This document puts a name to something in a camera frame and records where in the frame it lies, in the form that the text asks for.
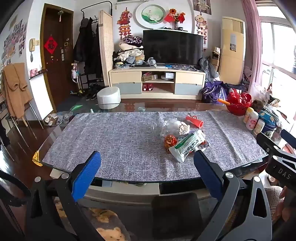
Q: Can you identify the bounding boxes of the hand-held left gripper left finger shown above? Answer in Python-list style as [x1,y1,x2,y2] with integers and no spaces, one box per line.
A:
[23,151,109,241]

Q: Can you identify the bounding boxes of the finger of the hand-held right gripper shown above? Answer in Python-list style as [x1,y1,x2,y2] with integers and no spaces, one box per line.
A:
[280,129,296,146]
[256,132,281,154]

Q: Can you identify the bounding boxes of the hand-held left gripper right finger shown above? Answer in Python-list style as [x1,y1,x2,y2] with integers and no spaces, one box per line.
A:
[194,150,273,241]

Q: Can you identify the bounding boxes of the white green packet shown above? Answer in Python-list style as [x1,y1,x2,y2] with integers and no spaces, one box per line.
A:
[169,130,207,163]

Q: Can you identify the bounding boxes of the orange foil wrapper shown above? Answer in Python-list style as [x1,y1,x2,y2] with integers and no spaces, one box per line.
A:
[164,135,178,151]

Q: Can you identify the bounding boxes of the person's right hand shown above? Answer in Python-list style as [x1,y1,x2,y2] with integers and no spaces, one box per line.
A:
[275,185,296,220]

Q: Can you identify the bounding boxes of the blue round tin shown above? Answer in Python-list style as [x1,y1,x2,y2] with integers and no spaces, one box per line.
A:
[258,110,278,139]

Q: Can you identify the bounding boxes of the small white bottle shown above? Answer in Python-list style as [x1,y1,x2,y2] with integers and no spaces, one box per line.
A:
[253,119,265,135]

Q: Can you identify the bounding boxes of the white bottle pink label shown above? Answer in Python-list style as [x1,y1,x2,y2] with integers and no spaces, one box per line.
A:
[246,111,259,130]

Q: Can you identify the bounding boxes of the beige knit cloth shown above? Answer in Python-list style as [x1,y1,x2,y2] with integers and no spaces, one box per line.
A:
[264,185,284,210]

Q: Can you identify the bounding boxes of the white bottle yellow cap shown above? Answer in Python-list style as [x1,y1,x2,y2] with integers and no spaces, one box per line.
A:
[243,107,255,123]

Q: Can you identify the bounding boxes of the red plastic basket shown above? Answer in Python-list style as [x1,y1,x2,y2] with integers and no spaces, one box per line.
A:
[228,93,253,116]

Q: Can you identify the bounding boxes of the grey fabric table mat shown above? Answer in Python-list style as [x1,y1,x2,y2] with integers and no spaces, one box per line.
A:
[42,111,269,181]

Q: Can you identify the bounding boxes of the yellow table corner guard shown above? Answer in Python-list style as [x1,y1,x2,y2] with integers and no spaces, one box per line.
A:
[32,151,43,167]

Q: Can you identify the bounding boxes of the red plastic tube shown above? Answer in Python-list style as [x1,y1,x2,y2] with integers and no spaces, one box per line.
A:
[185,115,204,128]

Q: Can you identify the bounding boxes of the red plastic bag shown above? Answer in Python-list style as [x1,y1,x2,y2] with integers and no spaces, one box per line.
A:
[226,89,242,105]

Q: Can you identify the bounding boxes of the clear plastic bag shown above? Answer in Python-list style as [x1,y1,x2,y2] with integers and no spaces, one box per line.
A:
[162,119,185,135]

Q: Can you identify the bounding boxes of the group of slippers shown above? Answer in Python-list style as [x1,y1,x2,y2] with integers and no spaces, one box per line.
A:
[44,111,74,126]

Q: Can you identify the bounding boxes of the purple bag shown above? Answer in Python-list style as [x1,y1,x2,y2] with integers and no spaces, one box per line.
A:
[201,80,228,103]

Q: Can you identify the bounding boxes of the white round stool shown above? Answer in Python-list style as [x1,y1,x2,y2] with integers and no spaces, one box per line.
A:
[97,87,121,110]

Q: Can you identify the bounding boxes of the dark shoes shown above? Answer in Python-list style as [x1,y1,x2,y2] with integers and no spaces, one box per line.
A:
[85,83,102,100]

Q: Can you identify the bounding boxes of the beige standing air conditioner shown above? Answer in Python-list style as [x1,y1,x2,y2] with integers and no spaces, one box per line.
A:
[218,16,246,85]

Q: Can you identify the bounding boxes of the window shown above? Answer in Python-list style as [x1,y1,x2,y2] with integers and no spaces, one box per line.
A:
[258,6,296,130]

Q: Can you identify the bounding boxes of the white board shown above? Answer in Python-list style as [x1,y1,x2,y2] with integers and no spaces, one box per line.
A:
[29,70,55,121]

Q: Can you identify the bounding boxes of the cardboard box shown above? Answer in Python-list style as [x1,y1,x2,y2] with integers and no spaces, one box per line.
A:
[210,46,221,67]

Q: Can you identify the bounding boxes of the brown wooden door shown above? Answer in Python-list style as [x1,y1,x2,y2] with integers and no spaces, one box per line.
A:
[40,6,74,112]

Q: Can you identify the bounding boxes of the beige television cabinet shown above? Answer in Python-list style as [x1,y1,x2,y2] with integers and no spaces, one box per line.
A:
[109,65,206,100]

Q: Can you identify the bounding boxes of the pink curtain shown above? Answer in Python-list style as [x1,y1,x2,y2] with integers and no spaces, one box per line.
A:
[242,0,263,98]

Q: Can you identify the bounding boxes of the tan coat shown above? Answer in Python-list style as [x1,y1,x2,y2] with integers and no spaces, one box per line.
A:
[1,62,33,118]

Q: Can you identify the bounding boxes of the pile of clothes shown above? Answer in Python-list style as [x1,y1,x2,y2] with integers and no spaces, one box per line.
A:
[112,36,145,69]

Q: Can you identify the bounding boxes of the beige folding screen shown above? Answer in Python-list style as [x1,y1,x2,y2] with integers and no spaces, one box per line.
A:
[99,10,115,87]

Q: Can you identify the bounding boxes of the dark hanging coats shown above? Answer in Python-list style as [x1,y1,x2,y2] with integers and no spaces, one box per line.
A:
[73,17,102,79]

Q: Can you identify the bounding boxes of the black television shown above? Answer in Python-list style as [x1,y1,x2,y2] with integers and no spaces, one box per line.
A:
[143,30,204,66]

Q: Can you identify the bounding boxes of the red diamond door sticker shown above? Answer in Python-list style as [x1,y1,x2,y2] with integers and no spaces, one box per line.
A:
[44,35,58,55]

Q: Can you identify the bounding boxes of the black coat rack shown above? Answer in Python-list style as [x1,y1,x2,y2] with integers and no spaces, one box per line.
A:
[81,1,114,24]

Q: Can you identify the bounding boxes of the metal frame chair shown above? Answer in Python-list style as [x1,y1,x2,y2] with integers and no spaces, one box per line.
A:
[0,93,44,149]

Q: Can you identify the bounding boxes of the beige wall intercom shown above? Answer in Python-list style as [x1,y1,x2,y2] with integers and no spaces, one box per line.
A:
[29,38,36,62]

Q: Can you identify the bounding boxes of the wall photo collage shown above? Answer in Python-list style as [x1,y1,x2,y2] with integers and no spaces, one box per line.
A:
[0,15,27,67]

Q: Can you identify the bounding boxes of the round wall picture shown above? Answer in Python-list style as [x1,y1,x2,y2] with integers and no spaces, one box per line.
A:
[135,3,166,29]

